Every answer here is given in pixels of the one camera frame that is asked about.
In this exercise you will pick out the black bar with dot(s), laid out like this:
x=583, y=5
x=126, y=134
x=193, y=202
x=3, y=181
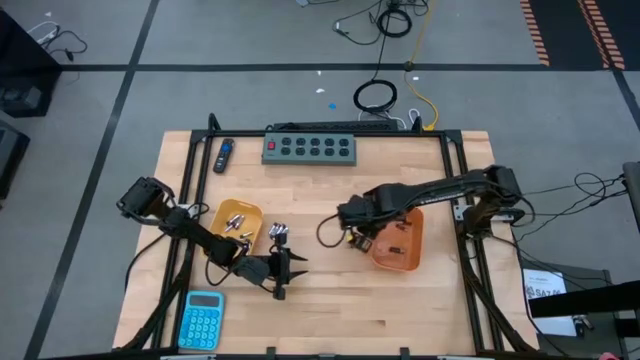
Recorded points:
x=590, y=300

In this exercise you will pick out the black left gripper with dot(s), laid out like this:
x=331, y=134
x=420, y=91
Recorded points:
x=255, y=270

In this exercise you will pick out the black battery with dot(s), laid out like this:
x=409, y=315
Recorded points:
x=395, y=250
x=400, y=227

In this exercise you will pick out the white paper sheet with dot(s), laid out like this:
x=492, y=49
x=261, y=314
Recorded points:
x=542, y=280

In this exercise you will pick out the black remote control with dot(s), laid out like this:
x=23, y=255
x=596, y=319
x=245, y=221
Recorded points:
x=222, y=160

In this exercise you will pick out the grey metal power strip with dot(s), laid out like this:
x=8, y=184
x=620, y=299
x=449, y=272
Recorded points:
x=308, y=160

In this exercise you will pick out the small dark tool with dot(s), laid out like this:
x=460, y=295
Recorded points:
x=580, y=327

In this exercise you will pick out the grey side table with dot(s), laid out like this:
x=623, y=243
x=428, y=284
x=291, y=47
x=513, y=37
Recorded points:
x=595, y=340

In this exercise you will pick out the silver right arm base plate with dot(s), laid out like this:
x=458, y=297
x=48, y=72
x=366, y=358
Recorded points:
x=461, y=212

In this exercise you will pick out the black cabinet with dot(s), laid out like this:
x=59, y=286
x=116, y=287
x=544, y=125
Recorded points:
x=20, y=60

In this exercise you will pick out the black aluminium frame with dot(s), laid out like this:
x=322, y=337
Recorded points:
x=240, y=133

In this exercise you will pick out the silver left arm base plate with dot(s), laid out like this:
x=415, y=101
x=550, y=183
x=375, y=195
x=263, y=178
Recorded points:
x=186, y=206

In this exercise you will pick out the blue calculator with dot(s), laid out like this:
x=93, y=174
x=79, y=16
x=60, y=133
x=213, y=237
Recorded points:
x=200, y=325

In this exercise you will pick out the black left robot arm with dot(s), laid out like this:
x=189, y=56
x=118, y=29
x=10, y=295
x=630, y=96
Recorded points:
x=192, y=231

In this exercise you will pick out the dark equipment box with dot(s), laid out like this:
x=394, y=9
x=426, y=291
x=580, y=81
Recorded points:
x=10, y=155

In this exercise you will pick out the grey post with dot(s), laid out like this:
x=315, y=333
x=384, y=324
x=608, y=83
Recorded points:
x=632, y=200

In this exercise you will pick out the yellow plastic bin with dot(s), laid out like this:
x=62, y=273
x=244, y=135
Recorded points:
x=250, y=212

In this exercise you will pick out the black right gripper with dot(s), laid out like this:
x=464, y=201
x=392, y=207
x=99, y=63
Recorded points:
x=362, y=215

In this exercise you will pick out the orange plastic bin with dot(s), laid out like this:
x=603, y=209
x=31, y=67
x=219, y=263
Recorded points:
x=407, y=250

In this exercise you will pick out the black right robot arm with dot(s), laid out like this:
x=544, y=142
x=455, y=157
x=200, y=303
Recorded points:
x=440, y=192

